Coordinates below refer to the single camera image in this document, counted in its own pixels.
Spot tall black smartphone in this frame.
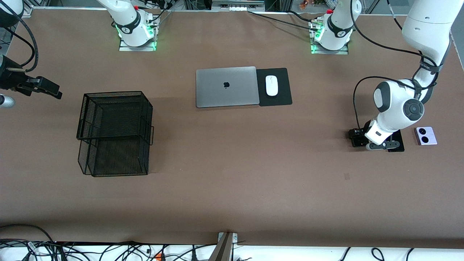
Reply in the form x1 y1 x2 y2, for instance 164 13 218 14
387 130 405 152

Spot lavender flip phone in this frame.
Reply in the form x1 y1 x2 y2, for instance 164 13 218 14
414 127 438 146

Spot black mouse pad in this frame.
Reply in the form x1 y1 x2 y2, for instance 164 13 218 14
256 67 293 107

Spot white computer mouse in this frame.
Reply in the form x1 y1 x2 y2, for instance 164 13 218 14
265 75 279 97

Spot silver laptop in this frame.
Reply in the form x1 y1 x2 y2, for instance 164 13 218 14
196 66 260 108

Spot white power strip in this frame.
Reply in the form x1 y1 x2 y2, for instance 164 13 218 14
211 0 265 12

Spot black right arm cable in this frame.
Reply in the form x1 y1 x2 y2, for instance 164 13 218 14
0 4 40 73

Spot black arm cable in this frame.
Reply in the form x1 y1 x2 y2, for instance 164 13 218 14
0 4 40 73
352 0 441 125

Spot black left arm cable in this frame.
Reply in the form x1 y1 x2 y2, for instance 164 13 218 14
352 0 441 125

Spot aluminium frame profile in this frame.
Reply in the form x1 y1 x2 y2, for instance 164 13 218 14
21 0 49 17

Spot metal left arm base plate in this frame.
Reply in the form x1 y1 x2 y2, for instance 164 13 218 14
311 41 349 55

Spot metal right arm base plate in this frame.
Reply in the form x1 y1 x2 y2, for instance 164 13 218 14
119 36 157 52

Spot black wire mesh tray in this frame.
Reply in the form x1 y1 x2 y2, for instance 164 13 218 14
76 91 154 178

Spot curved black table cable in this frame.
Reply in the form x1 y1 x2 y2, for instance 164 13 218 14
286 10 314 23

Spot black base cables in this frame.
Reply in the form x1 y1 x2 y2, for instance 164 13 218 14
143 0 173 28

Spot black looped floor cable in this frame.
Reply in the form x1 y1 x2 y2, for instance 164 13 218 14
0 224 55 244

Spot long black table cable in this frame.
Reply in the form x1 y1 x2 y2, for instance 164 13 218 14
248 10 315 30

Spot tangled black floor cables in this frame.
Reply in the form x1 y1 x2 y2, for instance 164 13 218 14
0 239 218 261

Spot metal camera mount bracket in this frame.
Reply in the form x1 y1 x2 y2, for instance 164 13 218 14
208 232 239 261

